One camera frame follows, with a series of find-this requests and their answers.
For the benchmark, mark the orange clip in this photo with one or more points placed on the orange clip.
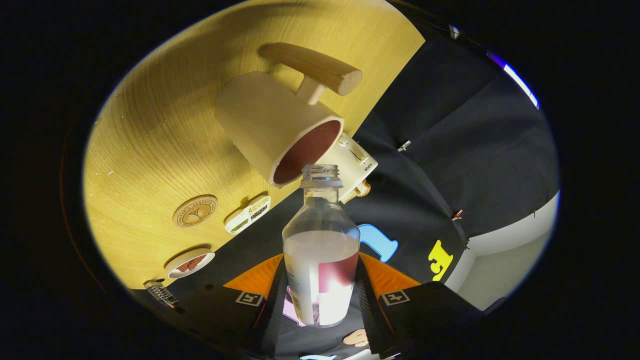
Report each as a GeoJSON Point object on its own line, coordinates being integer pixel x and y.
{"type": "Point", "coordinates": [456, 215]}

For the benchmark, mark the toast slice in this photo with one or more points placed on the toast slice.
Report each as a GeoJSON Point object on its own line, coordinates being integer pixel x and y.
{"type": "Point", "coordinates": [363, 189]}
{"type": "Point", "coordinates": [348, 196]}

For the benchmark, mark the wooden table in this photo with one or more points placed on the wooden table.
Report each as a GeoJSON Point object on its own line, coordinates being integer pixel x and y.
{"type": "Point", "coordinates": [150, 150]}

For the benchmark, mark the black backdrop cloth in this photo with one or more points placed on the black backdrop cloth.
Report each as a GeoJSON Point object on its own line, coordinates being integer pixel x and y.
{"type": "Point", "coordinates": [450, 150]}

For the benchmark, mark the silver clip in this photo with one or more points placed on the silver clip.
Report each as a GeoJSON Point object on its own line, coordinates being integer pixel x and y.
{"type": "Point", "coordinates": [404, 145]}

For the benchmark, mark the white round plate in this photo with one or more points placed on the white round plate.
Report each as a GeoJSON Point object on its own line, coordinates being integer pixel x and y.
{"type": "Point", "coordinates": [172, 272]}

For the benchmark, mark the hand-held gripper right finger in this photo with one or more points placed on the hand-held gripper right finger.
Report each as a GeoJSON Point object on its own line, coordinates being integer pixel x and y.
{"type": "Point", "coordinates": [372, 325]}

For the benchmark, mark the clear plastic juice bottle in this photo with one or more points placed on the clear plastic juice bottle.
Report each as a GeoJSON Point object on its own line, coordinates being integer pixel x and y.
{"type": "Point", "coordinates": [320, 240]}

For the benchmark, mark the red-brown meat patty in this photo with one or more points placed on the red-brown meat patty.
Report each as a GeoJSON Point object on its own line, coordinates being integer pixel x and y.
{"type": "Point", "coordinates": [197, 260]}
{"type": "Point", "coordinates": [182, 266]}

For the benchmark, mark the round wooden coaster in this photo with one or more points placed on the round wooden coaster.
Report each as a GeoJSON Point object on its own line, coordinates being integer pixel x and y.
{"type": "Point", "coordinates": [195, 211]}

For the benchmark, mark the cream toaster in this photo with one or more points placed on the cream toaster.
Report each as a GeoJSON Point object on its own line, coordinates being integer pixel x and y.
{"type": "Point", "coordinates": [357, 160]}

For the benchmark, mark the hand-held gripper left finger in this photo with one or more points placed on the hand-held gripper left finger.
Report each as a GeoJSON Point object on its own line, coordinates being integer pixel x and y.
{"type": "Point", "coordinates": [270, 335]}

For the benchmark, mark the white divided snack dish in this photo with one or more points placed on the white divided snack dish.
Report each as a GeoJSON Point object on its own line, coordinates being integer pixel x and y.
{"type": "Point", "coordinates": [247, 215]}

